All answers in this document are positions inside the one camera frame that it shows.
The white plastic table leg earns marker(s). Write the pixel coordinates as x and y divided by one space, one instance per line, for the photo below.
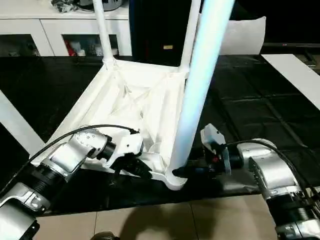
15 125
200 87
190 37
104 37

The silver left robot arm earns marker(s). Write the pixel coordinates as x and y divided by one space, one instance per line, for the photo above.
65 155

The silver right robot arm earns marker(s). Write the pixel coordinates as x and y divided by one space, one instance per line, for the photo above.
275 170

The white plastic upturned table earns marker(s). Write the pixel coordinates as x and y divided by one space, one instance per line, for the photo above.
250 100

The dark robot leg part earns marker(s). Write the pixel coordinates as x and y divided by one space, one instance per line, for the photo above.
105 236

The white cup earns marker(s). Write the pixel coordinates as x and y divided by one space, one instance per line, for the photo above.
115 52

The white board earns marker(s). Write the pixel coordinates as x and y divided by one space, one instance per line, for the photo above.
295 75

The yellow label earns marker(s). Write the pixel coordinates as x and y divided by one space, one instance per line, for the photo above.
168 46

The grey cushion with holes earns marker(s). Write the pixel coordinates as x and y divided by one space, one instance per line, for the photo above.
245 37

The red bottle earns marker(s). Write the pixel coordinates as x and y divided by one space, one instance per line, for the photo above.
71 47

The black screen with red light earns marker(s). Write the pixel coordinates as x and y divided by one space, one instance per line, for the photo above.
292 45

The black cabinet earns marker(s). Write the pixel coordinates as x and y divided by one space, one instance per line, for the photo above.
150 25

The white cabinet with glass doors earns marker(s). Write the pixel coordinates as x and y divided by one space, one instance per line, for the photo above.
50 25

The grey rice cooker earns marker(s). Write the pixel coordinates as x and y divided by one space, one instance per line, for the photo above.
110 5

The dark clutter pile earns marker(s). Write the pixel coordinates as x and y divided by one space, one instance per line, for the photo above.
63 6

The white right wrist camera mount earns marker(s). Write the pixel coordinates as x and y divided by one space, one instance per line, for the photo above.
210 132

